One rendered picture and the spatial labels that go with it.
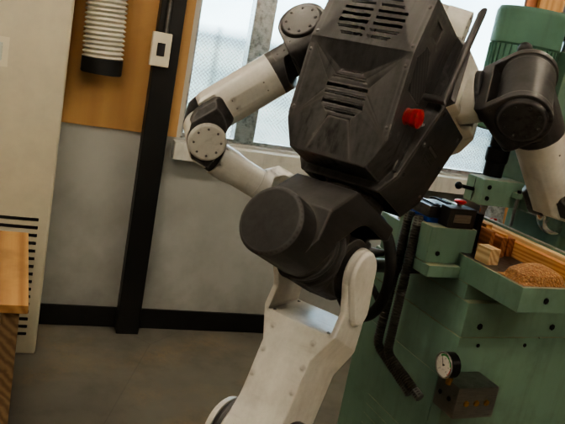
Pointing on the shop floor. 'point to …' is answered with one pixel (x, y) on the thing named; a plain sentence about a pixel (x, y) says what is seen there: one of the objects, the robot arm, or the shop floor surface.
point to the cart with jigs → (11, 307)
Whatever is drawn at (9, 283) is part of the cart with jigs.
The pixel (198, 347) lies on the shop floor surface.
